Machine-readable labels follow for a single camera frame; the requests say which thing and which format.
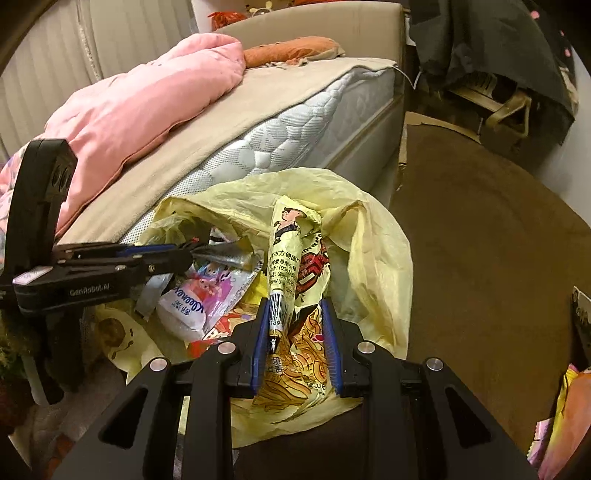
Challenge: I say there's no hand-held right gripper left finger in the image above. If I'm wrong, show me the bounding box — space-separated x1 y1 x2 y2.
52 298 271 480

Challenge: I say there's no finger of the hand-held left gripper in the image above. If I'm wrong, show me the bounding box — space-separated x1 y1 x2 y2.
52 240 200 260
55 255 195 289

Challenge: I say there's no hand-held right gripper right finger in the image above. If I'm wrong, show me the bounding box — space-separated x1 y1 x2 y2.
321 299 539 480

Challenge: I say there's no pink white tissue packet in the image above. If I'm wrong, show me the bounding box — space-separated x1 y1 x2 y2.
159 258 259 342

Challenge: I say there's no silver foil packet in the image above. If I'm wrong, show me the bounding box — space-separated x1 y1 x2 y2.
191 239 262 273

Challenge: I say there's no yellow cartoon noodle packet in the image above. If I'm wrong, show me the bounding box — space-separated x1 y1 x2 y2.
252 196 340 418

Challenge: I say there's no yellow plastic bag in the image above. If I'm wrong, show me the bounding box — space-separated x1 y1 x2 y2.
104 167 414 448

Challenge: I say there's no pile of snack wrappers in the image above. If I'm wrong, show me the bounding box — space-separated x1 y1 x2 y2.
526 286 591 480

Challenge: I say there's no pink floral quilt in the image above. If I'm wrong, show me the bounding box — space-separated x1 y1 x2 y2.
0 33 246 241

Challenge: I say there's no white pleated curtain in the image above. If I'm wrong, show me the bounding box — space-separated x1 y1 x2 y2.
0 0 195 158

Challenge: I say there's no bed with beige sheet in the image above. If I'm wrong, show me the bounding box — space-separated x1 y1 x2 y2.
55 56 398 245

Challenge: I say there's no small orange plastic bag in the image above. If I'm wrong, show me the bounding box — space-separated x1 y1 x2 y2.
208 10 247 28

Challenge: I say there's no orange pillow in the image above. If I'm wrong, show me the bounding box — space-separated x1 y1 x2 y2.
242 36 346 69

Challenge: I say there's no chair with dark jacket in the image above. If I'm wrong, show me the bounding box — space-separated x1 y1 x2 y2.
409 0 575 144

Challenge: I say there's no black garment with pink spots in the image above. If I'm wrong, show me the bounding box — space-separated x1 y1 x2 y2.
517 0 581 114

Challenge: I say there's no white cable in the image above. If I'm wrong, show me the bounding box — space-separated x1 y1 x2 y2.
390 62 423 89

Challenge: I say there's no beige upholstered bed frame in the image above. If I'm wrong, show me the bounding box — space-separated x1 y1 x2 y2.
215 2 407 199

